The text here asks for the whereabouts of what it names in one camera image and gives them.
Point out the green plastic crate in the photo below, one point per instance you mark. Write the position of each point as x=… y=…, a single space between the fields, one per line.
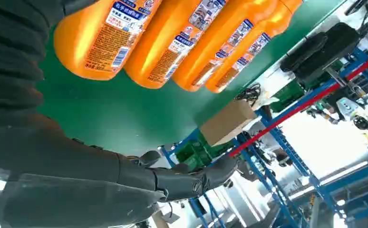
x=196 y=154
x=286 y=96

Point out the green table mat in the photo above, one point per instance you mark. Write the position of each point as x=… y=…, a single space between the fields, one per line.
x=124 y=110

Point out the red metal bar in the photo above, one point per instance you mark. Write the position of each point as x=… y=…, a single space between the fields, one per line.
x=297 y=110

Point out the black padded seat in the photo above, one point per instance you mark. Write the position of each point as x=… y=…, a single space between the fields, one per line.
x=325 y=50

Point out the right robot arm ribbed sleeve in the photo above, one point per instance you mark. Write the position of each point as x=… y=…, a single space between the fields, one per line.
x=10 y=56

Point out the blue metal rack frame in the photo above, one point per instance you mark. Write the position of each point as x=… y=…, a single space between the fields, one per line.
x=360 y=174

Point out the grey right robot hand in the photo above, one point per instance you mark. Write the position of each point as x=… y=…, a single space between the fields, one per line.
x=61 y=176

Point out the brown cardboard box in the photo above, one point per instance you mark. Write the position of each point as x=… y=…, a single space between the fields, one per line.
x=226 y=122

